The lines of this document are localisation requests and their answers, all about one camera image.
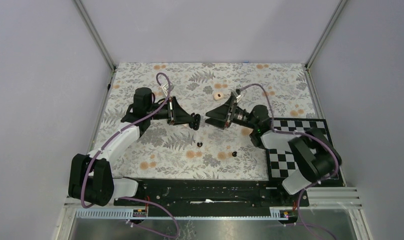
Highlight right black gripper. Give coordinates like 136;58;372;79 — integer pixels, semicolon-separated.
205;96;257;131

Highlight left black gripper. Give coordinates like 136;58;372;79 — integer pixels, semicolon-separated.
146;96;195;126

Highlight black earbud charging case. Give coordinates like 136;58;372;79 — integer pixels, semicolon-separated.
189;113;201;131

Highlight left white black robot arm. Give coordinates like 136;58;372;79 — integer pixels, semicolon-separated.
68;87;201;206

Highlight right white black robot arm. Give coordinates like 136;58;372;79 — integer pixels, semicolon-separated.
205;95;341;206

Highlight pink round small object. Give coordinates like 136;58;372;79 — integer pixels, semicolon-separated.
213;92;224;101

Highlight floral patterned table mat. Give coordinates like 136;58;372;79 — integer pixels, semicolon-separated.
95;63;316;180

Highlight black white checkerboard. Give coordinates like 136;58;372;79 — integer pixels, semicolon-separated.
265;117;332;180

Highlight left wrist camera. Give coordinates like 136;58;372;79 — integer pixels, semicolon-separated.
161;83;174;96

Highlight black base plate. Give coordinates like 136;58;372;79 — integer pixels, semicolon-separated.
134;178;309;218

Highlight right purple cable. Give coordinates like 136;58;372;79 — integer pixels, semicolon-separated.
240;83;342;240

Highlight left aluminium frame post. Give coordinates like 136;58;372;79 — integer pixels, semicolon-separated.
72;0;118;72

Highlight aluminium frame post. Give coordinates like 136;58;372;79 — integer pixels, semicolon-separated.
305;0;348;71
72;0;118;72

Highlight right aluminium frame post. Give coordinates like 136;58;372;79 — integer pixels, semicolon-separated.
305;0;348;71

